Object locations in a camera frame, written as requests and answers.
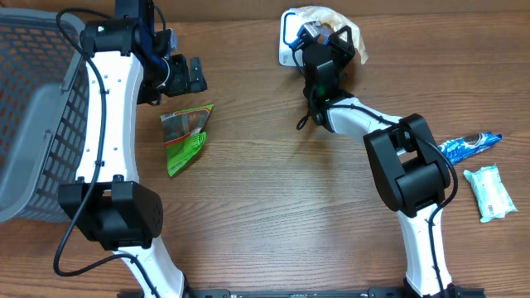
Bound green red snack bag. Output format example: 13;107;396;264
160;104;214;177

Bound blue snack bar wrapper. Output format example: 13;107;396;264
438;132;503;165

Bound white barcode scanner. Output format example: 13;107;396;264
278;8;304;66

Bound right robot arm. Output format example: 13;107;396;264
289;22;458;297

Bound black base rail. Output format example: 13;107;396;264
116;286;486;298

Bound beige brown snack pouch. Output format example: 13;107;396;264
291;6;369;65

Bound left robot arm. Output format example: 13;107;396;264
58;1;207;297

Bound grey plastic mesh basket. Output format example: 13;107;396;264
1;7;89;223

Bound teal white snack packet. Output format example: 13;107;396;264
463;164;518;224

